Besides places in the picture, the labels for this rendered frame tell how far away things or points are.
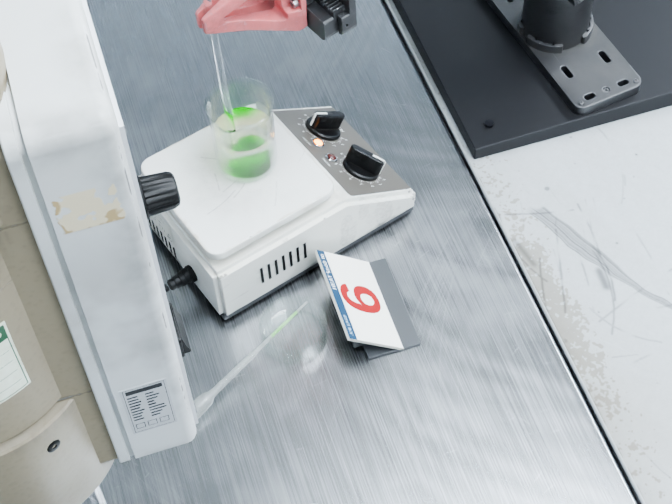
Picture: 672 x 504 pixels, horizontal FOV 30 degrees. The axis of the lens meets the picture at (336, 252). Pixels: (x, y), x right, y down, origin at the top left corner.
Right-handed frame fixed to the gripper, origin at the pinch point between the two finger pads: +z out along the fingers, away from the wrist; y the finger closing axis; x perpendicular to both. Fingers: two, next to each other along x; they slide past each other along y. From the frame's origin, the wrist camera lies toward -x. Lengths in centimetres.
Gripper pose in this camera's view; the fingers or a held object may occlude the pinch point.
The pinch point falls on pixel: (209, 18)
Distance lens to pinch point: 91.0
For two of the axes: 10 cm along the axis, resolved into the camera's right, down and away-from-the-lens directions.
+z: -7.9, 5.3, -3.0
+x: 0.6, 5.7, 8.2
